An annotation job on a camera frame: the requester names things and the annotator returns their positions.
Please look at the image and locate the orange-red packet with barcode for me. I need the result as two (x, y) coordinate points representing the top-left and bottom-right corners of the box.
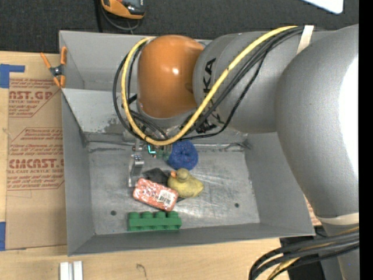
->
(132, 177), (180, 213)

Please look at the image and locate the black flat thing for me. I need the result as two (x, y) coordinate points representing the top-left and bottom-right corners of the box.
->
(142, 167), (170, 184)

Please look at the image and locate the blue fuzzy ball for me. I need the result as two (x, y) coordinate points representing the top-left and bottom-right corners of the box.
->
(167, 140), (199, 172)

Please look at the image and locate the green toy brick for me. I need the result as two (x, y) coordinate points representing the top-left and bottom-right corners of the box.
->
(126, 211), (183, 232)

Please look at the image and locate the yellow rubber duck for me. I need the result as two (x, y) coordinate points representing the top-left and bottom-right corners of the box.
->
(167, 167), (205, 199)

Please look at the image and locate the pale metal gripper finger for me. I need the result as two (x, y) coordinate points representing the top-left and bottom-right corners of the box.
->
(128, 153), (146, 188)

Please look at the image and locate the brown cardboard board red print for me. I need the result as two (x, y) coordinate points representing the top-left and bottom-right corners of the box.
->
(0, 50), (69, 251)

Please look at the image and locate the grey metal bin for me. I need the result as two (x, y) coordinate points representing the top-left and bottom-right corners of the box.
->
(58, 30), (316, 257)

